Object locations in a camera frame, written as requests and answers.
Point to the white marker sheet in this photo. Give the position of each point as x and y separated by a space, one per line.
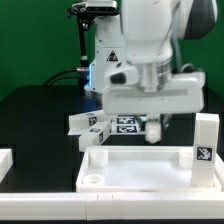
120 125

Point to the white square desk top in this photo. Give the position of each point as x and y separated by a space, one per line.
139 169

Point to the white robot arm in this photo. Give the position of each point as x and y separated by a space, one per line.
134 49

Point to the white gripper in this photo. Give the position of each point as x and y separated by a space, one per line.
139 89

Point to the white left fence bar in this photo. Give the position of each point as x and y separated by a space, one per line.
6 162

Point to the white front fence bar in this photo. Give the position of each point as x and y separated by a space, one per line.
111 206

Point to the white fence bar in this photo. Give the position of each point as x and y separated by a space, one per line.
6 162
111 206

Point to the camera on stand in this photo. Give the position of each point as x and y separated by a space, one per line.
97 7

